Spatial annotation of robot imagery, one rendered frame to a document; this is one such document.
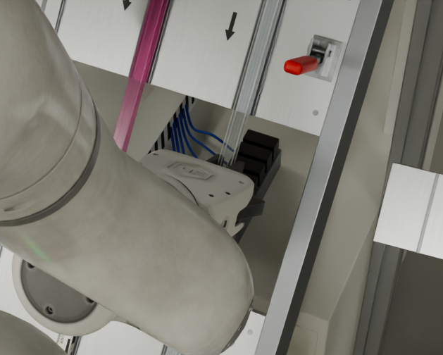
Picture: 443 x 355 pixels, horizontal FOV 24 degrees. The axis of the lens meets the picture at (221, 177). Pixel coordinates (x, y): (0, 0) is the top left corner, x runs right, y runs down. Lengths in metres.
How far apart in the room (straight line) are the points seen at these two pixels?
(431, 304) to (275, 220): 0.76
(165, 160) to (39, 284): 0.23
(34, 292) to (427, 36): 0.63
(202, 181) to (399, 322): 1.22
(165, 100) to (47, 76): 1.05
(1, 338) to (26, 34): 0.14
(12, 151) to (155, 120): 1.04
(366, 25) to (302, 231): 0.20
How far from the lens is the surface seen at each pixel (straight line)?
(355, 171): 1.44
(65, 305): 0.70
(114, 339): 1.05
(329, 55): 0.94
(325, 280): 1.32
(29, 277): 0.71
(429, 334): 2.04
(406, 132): 1.29
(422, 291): 2.10
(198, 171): 0.88
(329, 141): 0.95
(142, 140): 1.41
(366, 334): 1.64
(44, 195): 0.48
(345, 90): 0.94
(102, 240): 0.58
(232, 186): 0.87
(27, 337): 0.30
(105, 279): 0.61
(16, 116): 0.39
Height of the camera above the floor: 1.68
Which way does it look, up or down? 49 degrees down
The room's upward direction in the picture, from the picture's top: straight up
